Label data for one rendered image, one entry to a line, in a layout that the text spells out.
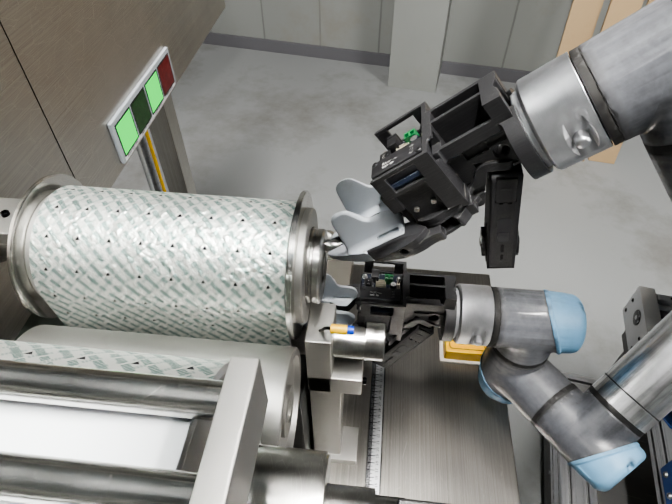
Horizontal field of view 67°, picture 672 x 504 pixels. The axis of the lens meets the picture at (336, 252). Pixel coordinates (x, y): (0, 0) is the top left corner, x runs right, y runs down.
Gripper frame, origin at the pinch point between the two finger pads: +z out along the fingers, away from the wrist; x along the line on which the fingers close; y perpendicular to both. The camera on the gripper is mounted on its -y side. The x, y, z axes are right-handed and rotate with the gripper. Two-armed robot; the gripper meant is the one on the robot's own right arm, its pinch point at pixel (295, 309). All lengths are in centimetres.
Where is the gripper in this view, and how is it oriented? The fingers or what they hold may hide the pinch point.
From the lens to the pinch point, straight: 67.1
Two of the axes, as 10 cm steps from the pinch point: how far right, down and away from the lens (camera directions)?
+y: 0.0, -6.8, -7.3
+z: -9.9, -0.8, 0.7
